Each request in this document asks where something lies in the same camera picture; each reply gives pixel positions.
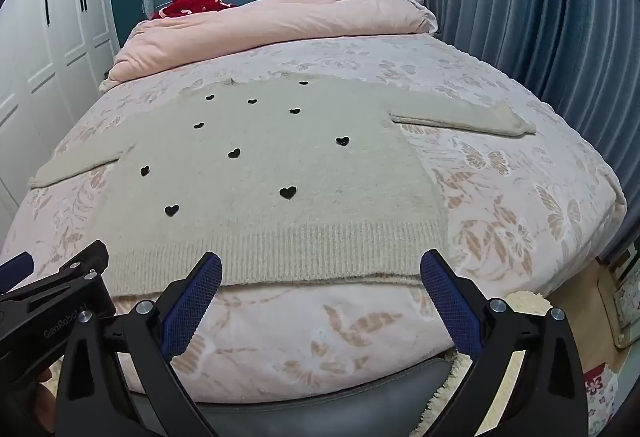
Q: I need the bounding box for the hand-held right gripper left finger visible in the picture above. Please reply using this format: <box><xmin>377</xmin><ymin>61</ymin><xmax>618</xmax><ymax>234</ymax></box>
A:
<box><xmin>55</xmin><ymin>251</ymin><xmax>223</xmax><ymax>437</ymax></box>

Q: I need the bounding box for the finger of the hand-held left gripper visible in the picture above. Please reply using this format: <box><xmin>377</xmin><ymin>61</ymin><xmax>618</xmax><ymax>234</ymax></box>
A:
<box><xmin>0</xmin><ymin>241</ymin><xmax>110</xmax><ymax>307</ymax></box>
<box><xmin>0</xmin><ymin>253</ymin><xmax>35</xmax><ymax>285</ymax></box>

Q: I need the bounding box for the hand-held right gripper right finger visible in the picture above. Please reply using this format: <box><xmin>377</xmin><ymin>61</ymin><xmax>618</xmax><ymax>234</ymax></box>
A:
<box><xmin>419</xmin><ymin>249</ymin><xmax>588</xmax><ymax>437</ymax></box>

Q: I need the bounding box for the beige sweater with black hearts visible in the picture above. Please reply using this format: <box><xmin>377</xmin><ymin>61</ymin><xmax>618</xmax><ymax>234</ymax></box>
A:
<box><xmin>27</xmin><ymin>72</ymin><xmax>538</xmax><ymax>299</ymax></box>

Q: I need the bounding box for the bed with floral pink bedspread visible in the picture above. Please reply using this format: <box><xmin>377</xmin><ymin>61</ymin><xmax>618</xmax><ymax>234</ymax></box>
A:
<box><xmin>0</xmin><ymin>34</ymin><xmax>628</xmax><ymax>405</ymax></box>

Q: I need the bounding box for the white wardrobe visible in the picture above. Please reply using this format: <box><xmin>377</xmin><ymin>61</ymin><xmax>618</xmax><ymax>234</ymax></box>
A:
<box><xmin>0</xmin><ymin>0</ymin><xmax>121</xmax><ymax>238</ymax></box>

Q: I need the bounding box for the red cloth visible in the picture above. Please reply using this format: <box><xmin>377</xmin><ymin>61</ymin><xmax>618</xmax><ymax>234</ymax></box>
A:
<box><xmin>151</xmin><ymin>0</ymin><xmax>238</xmax><ymax>20</ymax></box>

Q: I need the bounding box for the blue-grey curtain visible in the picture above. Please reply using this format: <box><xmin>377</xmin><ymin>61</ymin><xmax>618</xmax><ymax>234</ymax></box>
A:
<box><xmin>420</xmin><ymin>0</ymin><xmax>640</xmax><ymax>268</ymax></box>

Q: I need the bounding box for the pink duvet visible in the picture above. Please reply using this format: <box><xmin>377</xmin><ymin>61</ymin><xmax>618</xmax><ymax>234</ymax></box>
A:
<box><xmin>107</xmin><ymin>0</ymin><xmax>440</xmax><ymax>85</ymax></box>

